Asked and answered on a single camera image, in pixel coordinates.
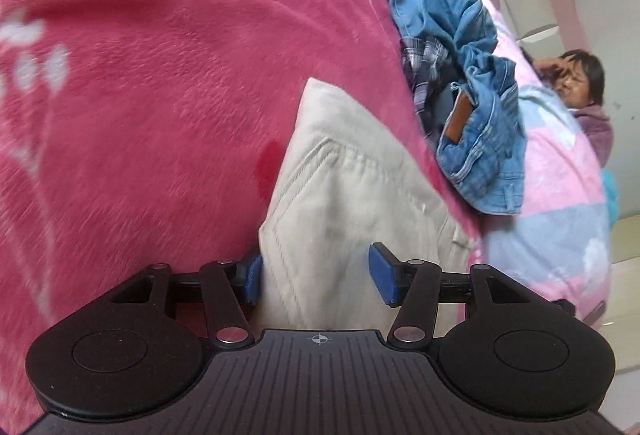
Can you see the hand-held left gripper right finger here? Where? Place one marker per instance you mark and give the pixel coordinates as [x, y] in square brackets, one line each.
[384, 272]

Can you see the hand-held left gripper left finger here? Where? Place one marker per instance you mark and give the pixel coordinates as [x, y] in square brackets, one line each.
[250, 280]

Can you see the beige pants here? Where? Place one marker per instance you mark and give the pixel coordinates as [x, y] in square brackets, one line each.
[350, 195]

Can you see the blue jeans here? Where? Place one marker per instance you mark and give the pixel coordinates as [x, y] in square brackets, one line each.
[480, 150]

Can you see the pink grey quilt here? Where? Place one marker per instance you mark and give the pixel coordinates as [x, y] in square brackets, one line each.
[550, 225]

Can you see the pink floral blanket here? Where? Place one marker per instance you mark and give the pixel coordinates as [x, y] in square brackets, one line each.
[150, 115]

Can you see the turquoise blanket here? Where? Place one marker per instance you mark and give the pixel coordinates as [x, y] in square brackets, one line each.
[611, 195]

